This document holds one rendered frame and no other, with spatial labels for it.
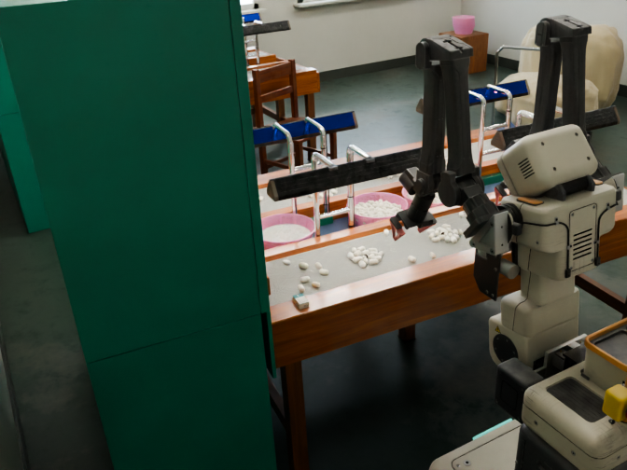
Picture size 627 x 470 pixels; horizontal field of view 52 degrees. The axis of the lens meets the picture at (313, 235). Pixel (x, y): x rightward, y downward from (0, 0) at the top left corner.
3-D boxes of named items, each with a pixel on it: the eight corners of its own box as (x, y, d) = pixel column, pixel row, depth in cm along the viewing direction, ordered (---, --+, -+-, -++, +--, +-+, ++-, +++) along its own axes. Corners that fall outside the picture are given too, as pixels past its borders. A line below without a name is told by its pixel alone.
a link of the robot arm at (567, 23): (572, 16, 176) (597, 11, 180) (534, 19, 187) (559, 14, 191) (571, 174, 190) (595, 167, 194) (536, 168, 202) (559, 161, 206)
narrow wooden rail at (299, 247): (593, 193, 308) (597, 171, 303) (230, 291, 245) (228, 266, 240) (585, 188, 312) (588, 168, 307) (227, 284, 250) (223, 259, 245)
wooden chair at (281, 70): (302, 200, 475) (295, 77, 434) (260, 187, 502) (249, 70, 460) (340, 182, 504) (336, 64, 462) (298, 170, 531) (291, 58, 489)
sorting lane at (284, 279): (648, 203, 280) (649, 199, 279) (256, 317, 218) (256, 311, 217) (595, 180, 305) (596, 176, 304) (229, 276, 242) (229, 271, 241)
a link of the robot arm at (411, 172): (424, 185, 183) (447, 178, 187) (402, 158, 189) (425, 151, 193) (411, 212, 193) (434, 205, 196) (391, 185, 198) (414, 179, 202)
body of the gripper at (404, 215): (395, 215, 200) (401, 200, 195) (421, 207, 205) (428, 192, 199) (406, 231, 197) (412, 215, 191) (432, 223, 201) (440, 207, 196)
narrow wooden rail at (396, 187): (545, 171, 334) (548, 151, 329) (207, 255, 272) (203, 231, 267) (537, 168, 339) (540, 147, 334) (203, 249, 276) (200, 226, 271)
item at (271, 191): (427, 168, 244) (428, 149, 240) (274, 202, 222) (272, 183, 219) (416, 161, 250) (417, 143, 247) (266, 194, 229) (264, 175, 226)
